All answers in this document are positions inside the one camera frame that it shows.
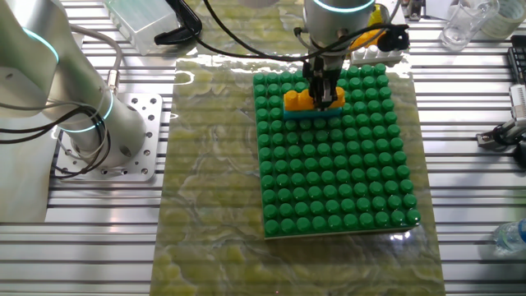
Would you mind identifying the clear glass cup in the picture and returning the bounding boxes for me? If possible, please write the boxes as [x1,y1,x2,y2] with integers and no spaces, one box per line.
[439,0,501,53]

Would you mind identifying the black base cables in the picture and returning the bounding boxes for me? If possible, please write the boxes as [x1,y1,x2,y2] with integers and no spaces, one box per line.
[0,96,115,180]

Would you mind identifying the yellow-orange four-stud block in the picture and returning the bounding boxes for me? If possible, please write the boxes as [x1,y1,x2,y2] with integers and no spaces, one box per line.
[283,86,347,113]
[351,27,388,51]

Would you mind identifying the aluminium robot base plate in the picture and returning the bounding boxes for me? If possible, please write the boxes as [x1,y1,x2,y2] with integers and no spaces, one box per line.
[53,92,164,183]

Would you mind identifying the clear water bottle blue cap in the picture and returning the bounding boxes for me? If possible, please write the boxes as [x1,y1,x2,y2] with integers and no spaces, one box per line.
[492,218,526,255]

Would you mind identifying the clear tape roll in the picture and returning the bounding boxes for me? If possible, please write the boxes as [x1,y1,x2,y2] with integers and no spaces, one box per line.
[480,0,526,40]

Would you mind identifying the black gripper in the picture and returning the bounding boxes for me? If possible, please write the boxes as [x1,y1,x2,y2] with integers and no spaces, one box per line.
[302,51,347,111]

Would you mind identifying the white four-stud block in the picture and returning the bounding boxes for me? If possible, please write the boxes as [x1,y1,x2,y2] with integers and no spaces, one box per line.
[349,44,404,67]

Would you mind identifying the black keyboard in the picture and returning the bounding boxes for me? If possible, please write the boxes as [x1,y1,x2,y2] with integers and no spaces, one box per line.
[507,35,526,86]

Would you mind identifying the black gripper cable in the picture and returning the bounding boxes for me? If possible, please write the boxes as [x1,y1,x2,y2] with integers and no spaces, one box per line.
[203,0,411,63]

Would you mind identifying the lime yellow square block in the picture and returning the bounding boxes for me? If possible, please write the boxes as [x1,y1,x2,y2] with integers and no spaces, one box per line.
[367,2,390,30]

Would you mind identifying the translucent plastic box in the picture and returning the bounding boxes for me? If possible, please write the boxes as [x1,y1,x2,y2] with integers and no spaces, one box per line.
[102,0,180,57]

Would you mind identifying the grey base cable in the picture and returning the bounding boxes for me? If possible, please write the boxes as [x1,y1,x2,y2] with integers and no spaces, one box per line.
[65,22,124,96]

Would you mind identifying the teal four-stud block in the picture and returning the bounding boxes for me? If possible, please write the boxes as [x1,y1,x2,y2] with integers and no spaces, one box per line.
[282,104,344,122]

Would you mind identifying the green studded baseplate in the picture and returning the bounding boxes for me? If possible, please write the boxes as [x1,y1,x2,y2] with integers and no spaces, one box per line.
[252,63,422,240]

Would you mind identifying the green marble pattern mat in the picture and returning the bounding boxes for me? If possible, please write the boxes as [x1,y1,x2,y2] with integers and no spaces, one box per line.
[150,0,447,296]

